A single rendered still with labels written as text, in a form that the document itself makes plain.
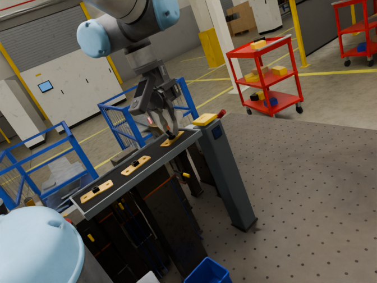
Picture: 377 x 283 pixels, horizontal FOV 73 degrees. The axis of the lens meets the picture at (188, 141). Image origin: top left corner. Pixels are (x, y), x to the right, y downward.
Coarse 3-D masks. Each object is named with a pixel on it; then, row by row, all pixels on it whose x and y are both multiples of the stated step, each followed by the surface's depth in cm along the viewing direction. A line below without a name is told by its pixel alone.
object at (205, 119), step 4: (200, 116) 84; (204, 116) 83; (208, 116) 82; (212, 116) 80; (216, 116) 81; (196, 120) 83; (200, 120) 81; (204, 120) 80; (208, 120) 79; (212, 120) 80; (196, 124) 82; (200, 124) 80; (204, 124) 79
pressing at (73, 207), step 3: (186, 126) 129; (189, 126) 128; (192, 126) 126; (186, 147) 109; (174, 156) 106; (72, 204) 101; (69, 207) 100; (72, 207) 98; (75, 207) 98; (66, 210) 98; (69, 210) 97; (72, 210) 96; (60, 213) 98; (63, 213) 97
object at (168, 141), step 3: (180, 132) 78; (183, 132) 77; (171, 135) 76; (174, 135) 76; (177, 135) 76; (180, 135) 76; (168, 138) 76; (171, 138) 75; (174, 138) 75; (177, 138) 75; (165, 141) 76; (168, 141) 75; (171, 141) 74; (162, 144) 75; (168, 144) 73; (171, 144) 73
